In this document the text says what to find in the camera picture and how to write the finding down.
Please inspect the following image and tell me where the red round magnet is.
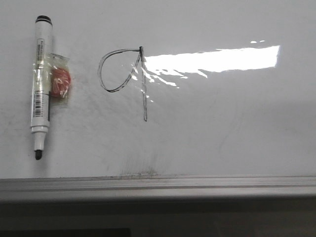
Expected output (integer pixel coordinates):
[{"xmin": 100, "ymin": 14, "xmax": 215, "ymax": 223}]
[{"xmin": 47, "ymin": 53, "xmax": 72, "ymax": 104}]

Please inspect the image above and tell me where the white whiteboard marker black tip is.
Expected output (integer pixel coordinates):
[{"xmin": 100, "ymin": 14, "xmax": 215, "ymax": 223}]
[{"xmin": 31, "ymin": 15, "xmax": 53, "ymax": 160}]

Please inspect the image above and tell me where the whiteboard with aluminium frame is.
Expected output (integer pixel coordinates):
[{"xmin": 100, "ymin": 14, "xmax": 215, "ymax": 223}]
[{"xmin": 0, "ymin": 0, "xmax": 316, "ymax": 203}]

